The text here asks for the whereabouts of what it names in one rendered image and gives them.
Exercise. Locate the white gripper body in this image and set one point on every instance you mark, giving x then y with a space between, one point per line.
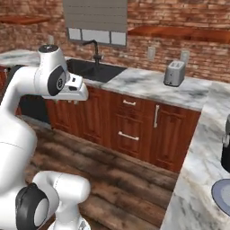
72 95

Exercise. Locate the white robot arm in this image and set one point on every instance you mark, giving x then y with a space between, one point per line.
18 149

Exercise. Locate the black stand mixer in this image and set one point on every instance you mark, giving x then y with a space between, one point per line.
226 149

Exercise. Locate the black dishwasher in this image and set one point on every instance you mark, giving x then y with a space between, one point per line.
34 109

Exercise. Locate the black sink basin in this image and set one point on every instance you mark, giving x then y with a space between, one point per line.
95 72

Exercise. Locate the black tap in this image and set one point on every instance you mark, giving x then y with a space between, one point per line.
96 55

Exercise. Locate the red-brown wooden cupboard run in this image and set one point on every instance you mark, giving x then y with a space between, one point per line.
131 125

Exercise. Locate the window with grey blind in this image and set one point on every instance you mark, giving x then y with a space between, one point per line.
95 18

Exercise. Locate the silver toaster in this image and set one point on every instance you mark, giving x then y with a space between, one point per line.
173 74

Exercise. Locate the blue-grey round plate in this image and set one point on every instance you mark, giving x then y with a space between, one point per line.
223 196

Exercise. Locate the wooden wall shelf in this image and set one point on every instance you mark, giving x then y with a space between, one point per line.
24 19
185 33

